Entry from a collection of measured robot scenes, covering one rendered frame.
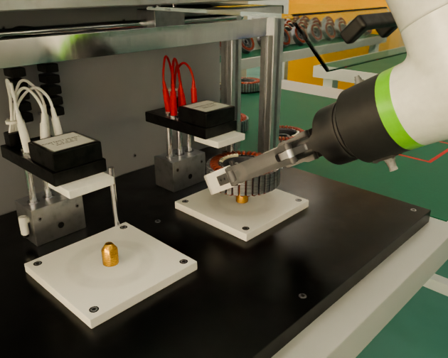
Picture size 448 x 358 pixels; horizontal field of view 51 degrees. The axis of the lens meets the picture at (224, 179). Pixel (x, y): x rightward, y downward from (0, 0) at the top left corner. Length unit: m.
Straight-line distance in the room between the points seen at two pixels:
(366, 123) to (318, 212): 0.25
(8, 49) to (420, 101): 0.43
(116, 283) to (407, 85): 0.38
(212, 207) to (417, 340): 1.18
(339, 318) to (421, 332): 1.24
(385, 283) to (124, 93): 0.52
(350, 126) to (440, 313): 1.44
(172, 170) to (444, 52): 0.47
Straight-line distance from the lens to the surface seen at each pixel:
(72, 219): 0.69
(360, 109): 0.53
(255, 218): 0.68
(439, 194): 0.92
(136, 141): 0.88
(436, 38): 0.48
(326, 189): 0.82
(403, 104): 0.50
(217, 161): 0.71
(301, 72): 4.58
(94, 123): 0.83
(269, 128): 0.89
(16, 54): 0.58
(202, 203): 0.73
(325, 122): 0.56
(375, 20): 0.63
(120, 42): 0.65
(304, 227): 0.69
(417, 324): 1.83
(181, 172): 0.79
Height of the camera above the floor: 1.10
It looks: 23 degrees down
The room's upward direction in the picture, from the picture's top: straight up
